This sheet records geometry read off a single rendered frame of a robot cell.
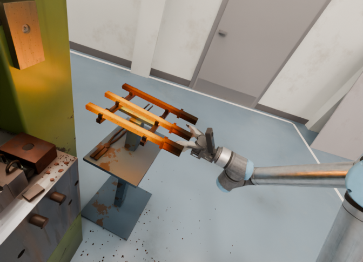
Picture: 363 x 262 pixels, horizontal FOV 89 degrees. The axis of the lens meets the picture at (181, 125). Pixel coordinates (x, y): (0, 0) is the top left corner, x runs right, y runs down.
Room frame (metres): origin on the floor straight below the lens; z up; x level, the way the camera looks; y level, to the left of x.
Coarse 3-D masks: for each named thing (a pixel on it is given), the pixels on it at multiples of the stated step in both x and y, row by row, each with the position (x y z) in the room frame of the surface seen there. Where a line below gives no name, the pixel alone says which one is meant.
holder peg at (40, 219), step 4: (32, 216) 0.16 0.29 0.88; (36, 216) 0.17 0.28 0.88; (40, 216) 0.17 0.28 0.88; (32, 220) 0.15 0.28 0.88; (36, 220) 0.16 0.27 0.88; (40, 220) 0.16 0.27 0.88; (44, 220) 0.16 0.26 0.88; (48, 220) 0.17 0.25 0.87; (32, 224) 0.15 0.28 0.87; (36, 224) 0.15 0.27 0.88; (40, 224) 0.15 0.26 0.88; (44, 224) 0.16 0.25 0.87
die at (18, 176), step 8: (0, 168) 0.20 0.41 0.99; (16, 168) 0.22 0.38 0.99; (0, 176) 0.19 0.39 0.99; (8, 176) 0.19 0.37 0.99; (16, 176) 0.20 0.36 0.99; (24, 176) 0.22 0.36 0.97; (0, 184) 0.17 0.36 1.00; (8, 184) 0.18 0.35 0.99; (16, 184) 0.19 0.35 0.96; (24, 184) 0.21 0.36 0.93; (8, 192) 0.17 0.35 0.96; (16, 192) 0.18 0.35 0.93; (0, 200) 0.15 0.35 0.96; (8, 200) 0.16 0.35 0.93; (0, 208) 0.14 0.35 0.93
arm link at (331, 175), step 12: (264, 168) 0.66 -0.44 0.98; (276, 168) 0.63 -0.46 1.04; (288, 168) 0.60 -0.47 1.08; (300, 168) 0.58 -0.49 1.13; (312, 168) 0.56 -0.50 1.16; (324, 168) 0.54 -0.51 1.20; (336, 168) 0.52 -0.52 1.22; (348, 168) 0.51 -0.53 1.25; (252, 180) 0.64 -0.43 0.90; (264, 180) 0.61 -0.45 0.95; (276, 180) 0.59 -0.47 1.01; (288, 180) 0.56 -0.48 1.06; (300, 180) 0.54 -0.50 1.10; (312, 180) 0.52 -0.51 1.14; (324, 180) 0.51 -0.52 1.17; (336, 180) 0.49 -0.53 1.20
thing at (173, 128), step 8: (104, 96) 0.69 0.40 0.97; (112, 96) 0.69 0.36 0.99; (120, 104) 0.68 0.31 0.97; (128, 104) 0.68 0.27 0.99; (136, 112) 0.67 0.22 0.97; (144, 112) 0.67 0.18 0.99; (152, 120) 0.66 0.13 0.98; (160, 120) 0.66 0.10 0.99; (168, 128) 0.65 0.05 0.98; (176, 128) 0.65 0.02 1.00; (184, 136) 0.65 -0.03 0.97
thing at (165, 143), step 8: (88, 104) 0.57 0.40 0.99; (96, 112) 0.56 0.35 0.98; (104, 112) 0.56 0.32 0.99; (112, 120) 0.55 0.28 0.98; (120, 120) 0.56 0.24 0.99; (128, 128) 0.55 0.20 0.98; (136, 128) 0.55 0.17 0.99; (152, 136) 0.55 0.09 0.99; (160, 144) 0.53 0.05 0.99; (168, 144) 0.54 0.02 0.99; (176, 144) 0.55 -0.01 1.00; (176, 152) 0.54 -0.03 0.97
